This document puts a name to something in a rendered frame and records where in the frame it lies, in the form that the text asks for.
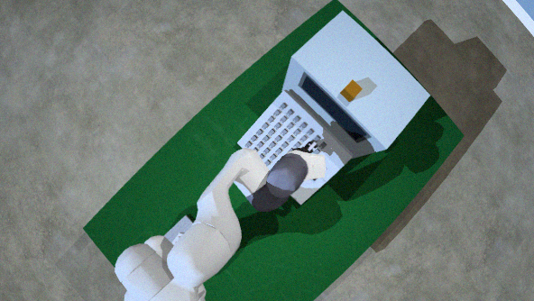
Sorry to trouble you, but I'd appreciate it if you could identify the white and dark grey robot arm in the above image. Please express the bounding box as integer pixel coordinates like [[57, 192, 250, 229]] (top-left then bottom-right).
[[115, 148, 326, 301]]

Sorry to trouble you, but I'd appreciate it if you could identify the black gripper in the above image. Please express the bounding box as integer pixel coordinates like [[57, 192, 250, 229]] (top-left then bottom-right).
[[293, 141, 318, 153]]

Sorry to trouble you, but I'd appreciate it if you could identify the light blue keypad machine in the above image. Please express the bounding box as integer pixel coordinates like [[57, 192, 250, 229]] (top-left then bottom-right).
[[238, 11, 430, 205]]

